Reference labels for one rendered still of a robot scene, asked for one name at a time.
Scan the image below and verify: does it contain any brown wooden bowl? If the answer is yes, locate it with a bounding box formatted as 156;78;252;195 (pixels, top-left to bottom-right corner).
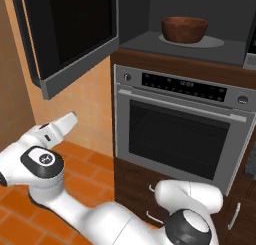
161;16;210;45

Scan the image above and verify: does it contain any dark grey microwave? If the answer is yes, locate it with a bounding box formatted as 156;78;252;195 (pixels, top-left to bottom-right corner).
117;0;256;72

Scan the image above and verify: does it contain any grey microwave turntable plate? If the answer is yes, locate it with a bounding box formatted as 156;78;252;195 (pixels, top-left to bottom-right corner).
158;33;225;50

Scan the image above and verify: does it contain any silver cupboard handle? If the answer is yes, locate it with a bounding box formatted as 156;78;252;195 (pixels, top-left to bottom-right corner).
227;202;242;231

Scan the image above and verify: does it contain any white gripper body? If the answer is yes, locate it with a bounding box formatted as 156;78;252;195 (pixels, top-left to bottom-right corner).
52;111;79;139

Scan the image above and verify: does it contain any silver built-in oven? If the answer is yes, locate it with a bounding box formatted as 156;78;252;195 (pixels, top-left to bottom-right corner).
113;64;256;197

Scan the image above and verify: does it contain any oven door with dark window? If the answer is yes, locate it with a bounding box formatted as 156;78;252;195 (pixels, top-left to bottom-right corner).
114;84;256;197

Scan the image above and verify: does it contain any silver oven door handle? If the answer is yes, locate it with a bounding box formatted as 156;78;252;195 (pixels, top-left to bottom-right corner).
117;88;248;124

